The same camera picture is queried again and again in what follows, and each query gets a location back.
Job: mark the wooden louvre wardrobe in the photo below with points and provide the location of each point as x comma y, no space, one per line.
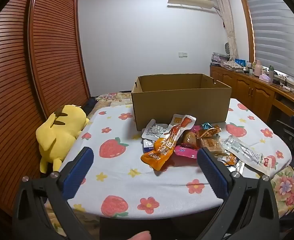
24,67

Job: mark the cream patterned curtain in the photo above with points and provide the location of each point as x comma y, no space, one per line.
228,22

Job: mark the pink tissue box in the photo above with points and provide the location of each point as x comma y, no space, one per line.
265,78

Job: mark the grey window blind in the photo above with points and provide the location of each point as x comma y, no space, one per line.
277,30

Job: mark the golden crinkled snack wrapper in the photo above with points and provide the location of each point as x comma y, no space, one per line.
209,131

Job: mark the white wall switch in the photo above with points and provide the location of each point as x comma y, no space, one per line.
182,54

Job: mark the orange long snack packet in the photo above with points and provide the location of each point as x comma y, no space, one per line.
159,153

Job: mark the green bottle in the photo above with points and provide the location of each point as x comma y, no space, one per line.
271,75

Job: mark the wooden window frame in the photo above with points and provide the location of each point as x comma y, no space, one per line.
247,22

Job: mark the silver foil snack packet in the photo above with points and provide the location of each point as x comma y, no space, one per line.
237,170

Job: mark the clear bread snack packet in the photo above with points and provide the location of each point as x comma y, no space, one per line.
190,138

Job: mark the brown cake snack packet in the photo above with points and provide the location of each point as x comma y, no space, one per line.
212,145

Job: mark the teal candy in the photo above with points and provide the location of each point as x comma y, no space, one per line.
207,125

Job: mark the patterned folded cloth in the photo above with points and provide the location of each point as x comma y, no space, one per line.
232,65

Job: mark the wooden cabinet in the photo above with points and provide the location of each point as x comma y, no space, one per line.
244,87

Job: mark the brown cardboard box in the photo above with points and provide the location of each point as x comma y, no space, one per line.
182,110

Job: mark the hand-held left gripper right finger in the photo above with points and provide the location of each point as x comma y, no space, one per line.
213,172

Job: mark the small white fan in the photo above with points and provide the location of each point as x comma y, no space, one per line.
227,47

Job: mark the dark cloth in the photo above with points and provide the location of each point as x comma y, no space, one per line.
89,106

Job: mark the pink thermos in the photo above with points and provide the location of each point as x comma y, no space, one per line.
258,68

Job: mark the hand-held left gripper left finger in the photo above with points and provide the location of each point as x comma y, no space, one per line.
78,170

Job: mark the stack of folded cloths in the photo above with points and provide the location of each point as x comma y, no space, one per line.
219,58

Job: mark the white power strip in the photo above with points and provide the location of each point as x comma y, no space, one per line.
286,86

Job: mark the person's left hand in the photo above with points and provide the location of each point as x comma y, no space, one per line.
142,236

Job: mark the clear long snack packet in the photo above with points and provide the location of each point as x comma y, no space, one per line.
247,152

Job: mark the blue and white snack packet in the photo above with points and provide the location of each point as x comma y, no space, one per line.
149,146

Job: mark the blue box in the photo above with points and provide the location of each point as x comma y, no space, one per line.
240,62

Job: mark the small orange snack packet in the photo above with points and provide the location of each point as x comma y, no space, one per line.
228,159

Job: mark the strawberry print cloth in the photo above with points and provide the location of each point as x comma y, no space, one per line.
126,172

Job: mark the yellow plush toy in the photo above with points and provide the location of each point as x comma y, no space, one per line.
59,130

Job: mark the pink snack packet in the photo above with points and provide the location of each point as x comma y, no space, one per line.
187,152

